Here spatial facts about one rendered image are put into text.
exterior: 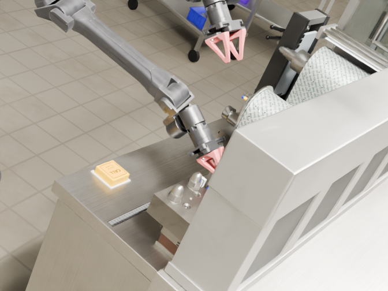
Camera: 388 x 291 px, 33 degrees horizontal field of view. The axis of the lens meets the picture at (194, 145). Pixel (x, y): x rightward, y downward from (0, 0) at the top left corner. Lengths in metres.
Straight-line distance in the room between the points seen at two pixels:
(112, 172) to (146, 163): 0.17
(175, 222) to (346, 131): 0.87
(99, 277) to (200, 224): 1.04
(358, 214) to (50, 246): 1.00
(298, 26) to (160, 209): 0.67
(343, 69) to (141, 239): 0.70
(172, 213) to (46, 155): 1.87
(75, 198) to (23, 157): 1.64
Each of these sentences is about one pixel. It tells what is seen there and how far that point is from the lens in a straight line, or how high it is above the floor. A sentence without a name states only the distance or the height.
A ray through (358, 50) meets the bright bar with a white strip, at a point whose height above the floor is 1.45.
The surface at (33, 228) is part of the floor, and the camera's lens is 2.99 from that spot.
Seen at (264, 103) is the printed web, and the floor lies 1.30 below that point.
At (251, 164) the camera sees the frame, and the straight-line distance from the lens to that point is 0.69.
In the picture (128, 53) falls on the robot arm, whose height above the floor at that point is 1.23.
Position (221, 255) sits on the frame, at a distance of 0.76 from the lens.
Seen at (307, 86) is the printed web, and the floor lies 1.31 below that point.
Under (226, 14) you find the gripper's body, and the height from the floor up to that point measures 1.42.
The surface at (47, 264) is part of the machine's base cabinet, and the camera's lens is 1.92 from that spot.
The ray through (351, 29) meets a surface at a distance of 2.63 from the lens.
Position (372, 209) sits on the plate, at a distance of 1.16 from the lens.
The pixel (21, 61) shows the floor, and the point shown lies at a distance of 4.18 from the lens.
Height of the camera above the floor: 1.97
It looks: 30 degrees down
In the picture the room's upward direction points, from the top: 25 degrees clockwise
